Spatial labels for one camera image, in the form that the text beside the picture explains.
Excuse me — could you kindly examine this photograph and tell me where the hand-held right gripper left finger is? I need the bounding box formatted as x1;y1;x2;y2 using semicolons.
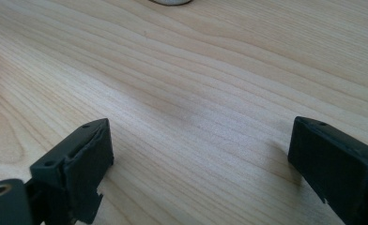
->
29;117;115;225

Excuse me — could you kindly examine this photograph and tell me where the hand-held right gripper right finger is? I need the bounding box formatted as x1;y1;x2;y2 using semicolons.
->
287;115;368;225

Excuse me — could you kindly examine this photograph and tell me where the white round object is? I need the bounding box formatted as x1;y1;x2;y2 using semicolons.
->
149;0;193;7

